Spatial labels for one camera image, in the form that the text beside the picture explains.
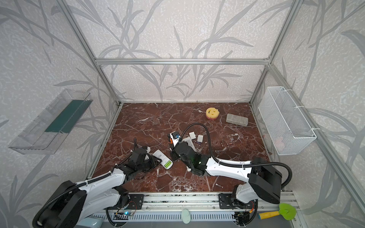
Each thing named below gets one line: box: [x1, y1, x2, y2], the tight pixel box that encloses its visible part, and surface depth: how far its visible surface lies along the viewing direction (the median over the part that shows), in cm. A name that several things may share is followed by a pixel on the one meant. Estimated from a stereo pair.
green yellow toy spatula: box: [258, 203, 297, 221], surface depth 71 cm
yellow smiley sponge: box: [205, 107, 220, 120], surface depth 112 cm
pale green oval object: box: [181, 208, 192, 225], surface depth 69 cm
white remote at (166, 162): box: [152, 149, 174, 170], surface depth 88 cm
